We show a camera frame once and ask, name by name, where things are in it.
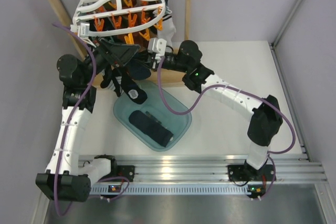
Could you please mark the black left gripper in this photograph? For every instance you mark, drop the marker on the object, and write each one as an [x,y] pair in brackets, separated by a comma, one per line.
[117,54]

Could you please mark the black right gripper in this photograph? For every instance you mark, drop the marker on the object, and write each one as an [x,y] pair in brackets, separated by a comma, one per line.
[151,58]

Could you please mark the black sock with white label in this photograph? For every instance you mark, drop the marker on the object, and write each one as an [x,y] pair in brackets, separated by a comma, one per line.
[128,86]

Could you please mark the white plastic clip hanger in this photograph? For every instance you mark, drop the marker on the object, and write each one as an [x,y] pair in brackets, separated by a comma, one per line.
[120,17]

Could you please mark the black striped sock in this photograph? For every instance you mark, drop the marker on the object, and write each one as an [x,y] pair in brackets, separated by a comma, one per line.
[112,80]

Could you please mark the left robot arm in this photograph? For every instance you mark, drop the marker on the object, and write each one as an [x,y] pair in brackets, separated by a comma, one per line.
[76,119]

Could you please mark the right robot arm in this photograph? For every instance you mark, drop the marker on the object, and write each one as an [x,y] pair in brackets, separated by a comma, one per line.
[262,114]

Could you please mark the orange clothes peg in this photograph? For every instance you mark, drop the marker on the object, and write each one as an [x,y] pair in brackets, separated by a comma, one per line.
[129,40]

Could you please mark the white hanging sock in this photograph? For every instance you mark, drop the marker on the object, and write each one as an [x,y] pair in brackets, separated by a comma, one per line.
[168,28]

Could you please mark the dark navy sock in basin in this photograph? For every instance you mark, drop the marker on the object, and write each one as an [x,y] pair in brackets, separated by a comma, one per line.
[150,127]

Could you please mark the teal plastic basin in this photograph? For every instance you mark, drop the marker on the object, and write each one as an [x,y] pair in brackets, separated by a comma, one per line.
[154,108]

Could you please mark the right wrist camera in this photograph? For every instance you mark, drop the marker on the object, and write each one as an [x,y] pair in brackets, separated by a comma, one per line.
[157,46]

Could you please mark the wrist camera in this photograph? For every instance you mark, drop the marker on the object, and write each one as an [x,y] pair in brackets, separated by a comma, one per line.
[157,46]
[82,31]

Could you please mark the wooden drying rack frame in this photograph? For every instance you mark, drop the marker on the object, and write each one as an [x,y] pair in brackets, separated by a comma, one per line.
[173,77]

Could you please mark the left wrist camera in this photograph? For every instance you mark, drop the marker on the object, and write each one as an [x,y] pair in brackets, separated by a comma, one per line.
[82,31]

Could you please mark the aluminium mounting rail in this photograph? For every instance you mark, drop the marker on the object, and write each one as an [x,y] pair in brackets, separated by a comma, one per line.
[219,175]

